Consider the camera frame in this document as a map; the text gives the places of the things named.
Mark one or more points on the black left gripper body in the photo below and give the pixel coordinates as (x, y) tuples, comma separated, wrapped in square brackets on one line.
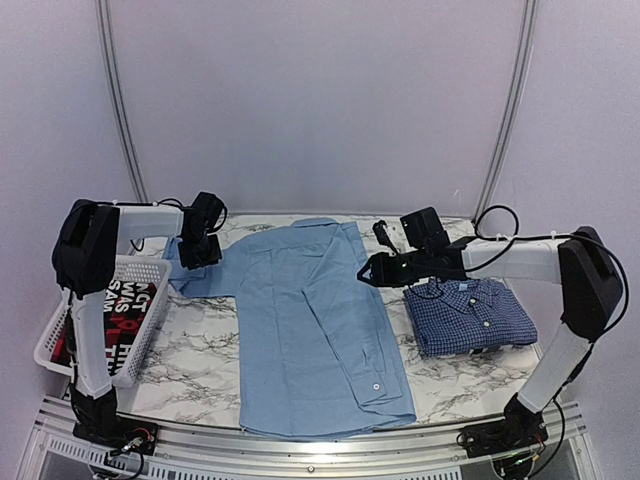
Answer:
[(199, 252)]

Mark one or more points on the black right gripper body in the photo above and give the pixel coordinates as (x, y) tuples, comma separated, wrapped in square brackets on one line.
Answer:
[(404, 275)]

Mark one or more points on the light blue long sleeve shirt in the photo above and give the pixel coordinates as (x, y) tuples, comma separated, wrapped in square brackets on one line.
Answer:
[(317, 353)]

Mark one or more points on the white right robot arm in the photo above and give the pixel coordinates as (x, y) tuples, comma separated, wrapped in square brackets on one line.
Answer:
[(586, 280)]

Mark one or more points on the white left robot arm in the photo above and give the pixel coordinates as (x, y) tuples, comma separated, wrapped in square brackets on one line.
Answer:
[(84, 259)]

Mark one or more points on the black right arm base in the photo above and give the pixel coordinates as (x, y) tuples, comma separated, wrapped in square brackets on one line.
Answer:
[(519, 428)]

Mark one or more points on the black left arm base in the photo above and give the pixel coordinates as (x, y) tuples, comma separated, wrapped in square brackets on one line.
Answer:
[(98, 422)]

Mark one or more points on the blue checked folded shirt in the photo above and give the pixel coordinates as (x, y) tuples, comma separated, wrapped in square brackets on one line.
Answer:
[(467, 317)]

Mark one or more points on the white plastic laundry basket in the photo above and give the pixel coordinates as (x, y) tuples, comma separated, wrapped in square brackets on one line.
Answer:
[(129, 268)]

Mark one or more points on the red black plaid shirt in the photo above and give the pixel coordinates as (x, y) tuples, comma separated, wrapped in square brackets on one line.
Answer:
[(130, 312)]

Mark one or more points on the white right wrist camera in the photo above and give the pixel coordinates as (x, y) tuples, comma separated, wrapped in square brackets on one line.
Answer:
[(380, 231)]

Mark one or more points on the right aluminium corner post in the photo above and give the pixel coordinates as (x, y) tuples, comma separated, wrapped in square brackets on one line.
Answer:
[(514, 95)]

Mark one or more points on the aluminium corner post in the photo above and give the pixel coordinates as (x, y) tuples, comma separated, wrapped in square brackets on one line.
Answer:
[(514, 95), (109, 54)]

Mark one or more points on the aluminium front frame rail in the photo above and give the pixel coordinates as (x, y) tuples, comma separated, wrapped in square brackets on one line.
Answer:
[(186, 451)]

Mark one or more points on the left aluminium corner post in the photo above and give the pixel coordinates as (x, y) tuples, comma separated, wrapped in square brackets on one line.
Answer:
[(109, 54)]

